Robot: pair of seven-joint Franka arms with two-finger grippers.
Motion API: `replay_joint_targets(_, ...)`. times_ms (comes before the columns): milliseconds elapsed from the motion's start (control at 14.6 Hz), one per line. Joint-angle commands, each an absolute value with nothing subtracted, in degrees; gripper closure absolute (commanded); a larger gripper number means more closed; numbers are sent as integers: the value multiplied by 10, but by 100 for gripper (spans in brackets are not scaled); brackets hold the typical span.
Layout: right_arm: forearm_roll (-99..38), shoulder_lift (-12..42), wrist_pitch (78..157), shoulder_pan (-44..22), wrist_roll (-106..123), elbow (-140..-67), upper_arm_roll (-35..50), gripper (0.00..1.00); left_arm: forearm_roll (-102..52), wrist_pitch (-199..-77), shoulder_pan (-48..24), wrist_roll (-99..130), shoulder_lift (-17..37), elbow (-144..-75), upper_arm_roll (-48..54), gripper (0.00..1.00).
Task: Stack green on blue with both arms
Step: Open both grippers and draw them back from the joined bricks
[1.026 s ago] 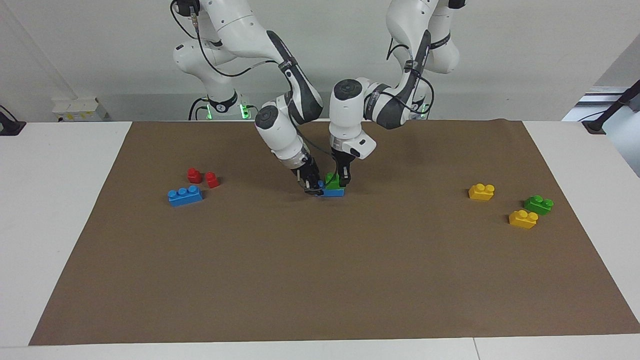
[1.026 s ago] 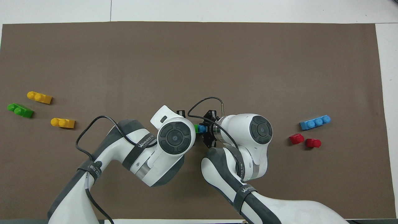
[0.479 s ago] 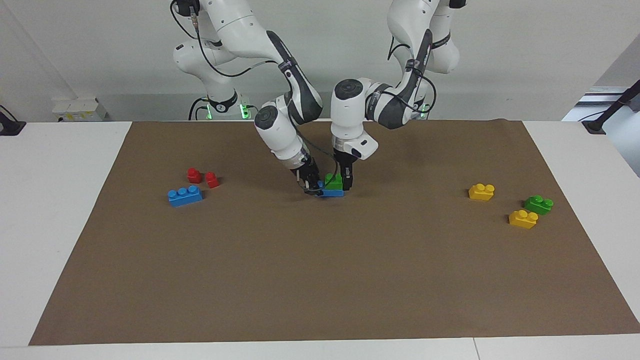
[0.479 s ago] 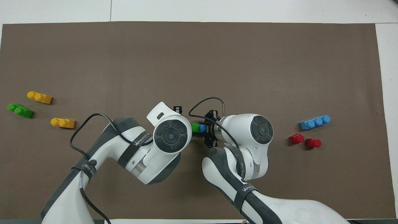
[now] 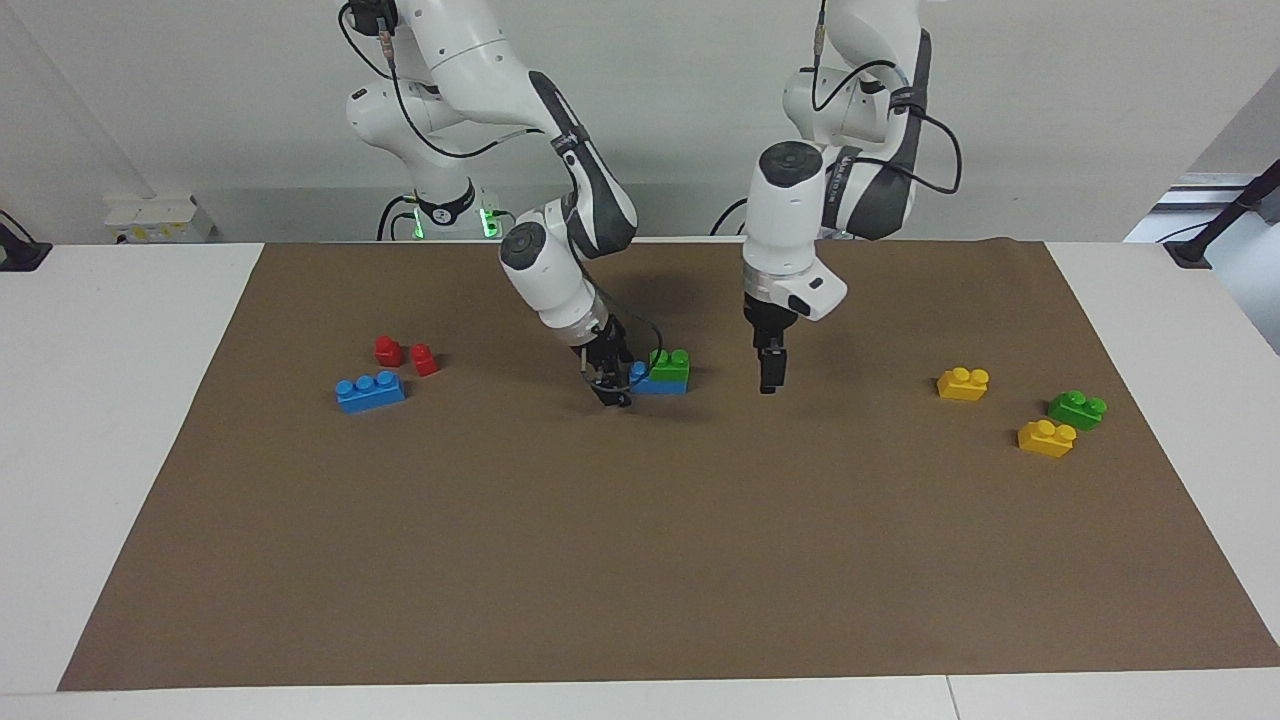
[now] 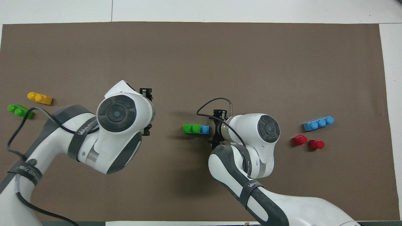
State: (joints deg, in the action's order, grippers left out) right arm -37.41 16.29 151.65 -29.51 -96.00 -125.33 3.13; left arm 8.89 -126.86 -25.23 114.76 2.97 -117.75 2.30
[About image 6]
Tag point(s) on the green two-stud toy block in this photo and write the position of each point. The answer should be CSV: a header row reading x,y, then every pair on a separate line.
x,y
191,129
20,111

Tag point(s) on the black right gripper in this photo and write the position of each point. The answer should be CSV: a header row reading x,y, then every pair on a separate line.
x,y
221,130

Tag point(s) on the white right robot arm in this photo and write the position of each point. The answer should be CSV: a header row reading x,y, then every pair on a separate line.
x,y
267,128

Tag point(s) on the brown table mat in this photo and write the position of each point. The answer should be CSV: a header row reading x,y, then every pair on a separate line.
x,y
220,62

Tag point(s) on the blue three-stud toy block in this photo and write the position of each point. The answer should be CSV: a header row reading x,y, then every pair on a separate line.
x,y
318,123
204,129

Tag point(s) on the small red toy block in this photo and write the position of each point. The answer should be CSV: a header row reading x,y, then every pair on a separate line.
x,y
299,140
316,144

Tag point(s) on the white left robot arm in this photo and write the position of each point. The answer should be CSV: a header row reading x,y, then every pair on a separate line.
x,y
119,114

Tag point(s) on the yellow two-stud toy block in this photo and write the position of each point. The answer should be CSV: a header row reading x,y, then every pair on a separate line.
x,y
40,98

